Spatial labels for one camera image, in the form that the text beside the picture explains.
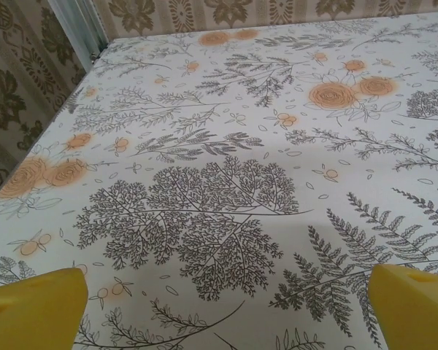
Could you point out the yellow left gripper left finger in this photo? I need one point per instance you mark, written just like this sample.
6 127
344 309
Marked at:
33 313

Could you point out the aluminium frame post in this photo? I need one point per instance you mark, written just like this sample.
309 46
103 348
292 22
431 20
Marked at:
84 29

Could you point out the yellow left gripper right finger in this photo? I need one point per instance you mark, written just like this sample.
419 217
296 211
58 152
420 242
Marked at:
416 313

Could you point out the floral print tablecloth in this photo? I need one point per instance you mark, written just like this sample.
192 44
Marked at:
219 146

